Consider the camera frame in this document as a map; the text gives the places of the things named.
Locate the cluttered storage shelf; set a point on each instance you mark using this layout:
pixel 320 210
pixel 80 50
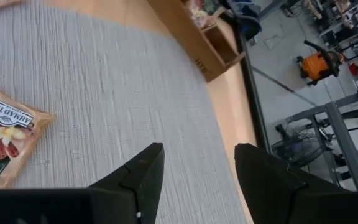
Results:
pixel 346 25

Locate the black floor fan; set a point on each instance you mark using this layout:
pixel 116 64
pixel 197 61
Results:
pixel 300 149

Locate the wooden three-compartment tea box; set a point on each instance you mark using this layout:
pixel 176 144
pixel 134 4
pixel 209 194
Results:
pixel 185 40

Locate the orange shop vacuum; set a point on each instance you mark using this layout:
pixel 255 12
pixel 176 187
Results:
pixel 317 63

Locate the large blue plastic bin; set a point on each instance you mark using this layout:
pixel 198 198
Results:
pixel 247 18

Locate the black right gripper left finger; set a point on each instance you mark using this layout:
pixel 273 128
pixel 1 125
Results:
pixel 145 186

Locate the grey metal desk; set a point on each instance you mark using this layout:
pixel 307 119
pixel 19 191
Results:
pixel 346 146

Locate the grey woven placemat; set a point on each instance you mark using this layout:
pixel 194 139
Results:
pixel 120 93

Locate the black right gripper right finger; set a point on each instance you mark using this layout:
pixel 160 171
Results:
pixel 266 186

